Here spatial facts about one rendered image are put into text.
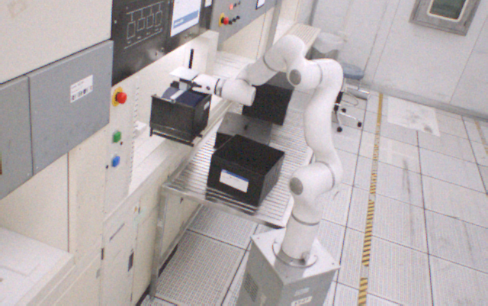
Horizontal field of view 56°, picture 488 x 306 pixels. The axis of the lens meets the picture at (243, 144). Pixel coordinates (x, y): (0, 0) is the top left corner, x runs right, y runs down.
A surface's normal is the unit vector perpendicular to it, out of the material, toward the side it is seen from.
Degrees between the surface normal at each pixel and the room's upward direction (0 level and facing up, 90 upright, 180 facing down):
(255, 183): 90
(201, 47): 90
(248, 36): 90
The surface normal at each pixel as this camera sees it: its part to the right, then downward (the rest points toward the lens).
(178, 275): 0.18, -0.86
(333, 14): -0.29, 0.42
